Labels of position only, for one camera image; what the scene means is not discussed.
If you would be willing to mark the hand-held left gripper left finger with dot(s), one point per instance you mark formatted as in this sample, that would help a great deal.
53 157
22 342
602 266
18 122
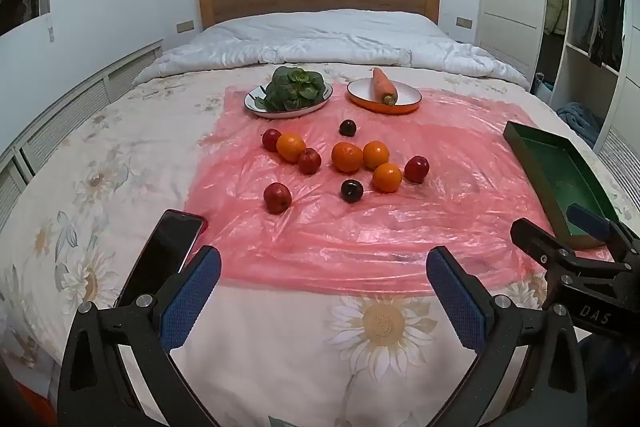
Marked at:
192 297

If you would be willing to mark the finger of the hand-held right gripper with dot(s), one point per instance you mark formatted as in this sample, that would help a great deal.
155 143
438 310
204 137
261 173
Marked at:
590 219
537 242

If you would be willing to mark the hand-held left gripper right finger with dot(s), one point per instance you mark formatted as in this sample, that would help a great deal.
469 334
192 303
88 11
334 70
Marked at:
455 302

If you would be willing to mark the green tray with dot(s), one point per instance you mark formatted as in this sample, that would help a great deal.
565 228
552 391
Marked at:
555 167

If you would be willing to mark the red apple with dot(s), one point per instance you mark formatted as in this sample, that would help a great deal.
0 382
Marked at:
277 197
416 169
309 161
270 139

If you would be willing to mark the orange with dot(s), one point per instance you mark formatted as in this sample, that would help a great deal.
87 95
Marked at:
376 154
387 178
291 147
347 157

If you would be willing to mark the dark plum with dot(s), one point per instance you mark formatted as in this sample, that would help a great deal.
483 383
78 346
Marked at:
352 190
347 127

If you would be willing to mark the person's right forearm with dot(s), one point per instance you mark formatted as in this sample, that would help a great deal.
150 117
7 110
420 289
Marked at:
610 382

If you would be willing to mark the smartphone with red case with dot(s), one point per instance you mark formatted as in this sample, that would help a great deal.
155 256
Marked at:
160 252

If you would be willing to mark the white slatted panel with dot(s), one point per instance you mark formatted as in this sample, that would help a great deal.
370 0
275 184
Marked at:
620 159

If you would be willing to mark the blue towel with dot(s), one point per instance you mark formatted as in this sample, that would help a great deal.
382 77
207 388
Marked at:
580 122

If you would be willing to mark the pink plastic sheet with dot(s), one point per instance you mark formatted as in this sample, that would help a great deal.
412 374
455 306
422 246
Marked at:
350 237

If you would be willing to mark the white plastic bag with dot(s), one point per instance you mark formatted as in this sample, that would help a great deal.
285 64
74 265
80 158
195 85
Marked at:
544 89

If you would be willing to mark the white wardrobe shelf unit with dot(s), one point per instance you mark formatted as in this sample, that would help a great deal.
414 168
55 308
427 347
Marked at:
575 62

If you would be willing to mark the orange plate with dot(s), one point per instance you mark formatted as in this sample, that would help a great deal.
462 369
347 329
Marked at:
407 95

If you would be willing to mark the dark hanging garments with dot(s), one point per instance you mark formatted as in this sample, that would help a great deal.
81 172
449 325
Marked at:
607 17

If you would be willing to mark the white plate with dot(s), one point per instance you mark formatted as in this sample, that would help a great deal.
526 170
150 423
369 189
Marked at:
252 99

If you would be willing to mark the grey hanging garment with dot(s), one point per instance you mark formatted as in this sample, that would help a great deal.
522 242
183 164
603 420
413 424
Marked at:
584 2

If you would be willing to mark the carrot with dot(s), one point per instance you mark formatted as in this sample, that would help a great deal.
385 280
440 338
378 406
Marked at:
382 84

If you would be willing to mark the white slatted radiator cover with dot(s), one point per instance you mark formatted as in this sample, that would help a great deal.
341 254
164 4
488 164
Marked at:
70 107

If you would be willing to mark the green leafy vegetable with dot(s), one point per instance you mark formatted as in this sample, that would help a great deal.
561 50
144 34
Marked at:
292 89

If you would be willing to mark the white duvet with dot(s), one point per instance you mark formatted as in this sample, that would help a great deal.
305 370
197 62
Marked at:
325 37

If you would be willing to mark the wall socket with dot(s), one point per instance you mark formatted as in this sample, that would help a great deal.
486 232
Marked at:
185 26
464 23

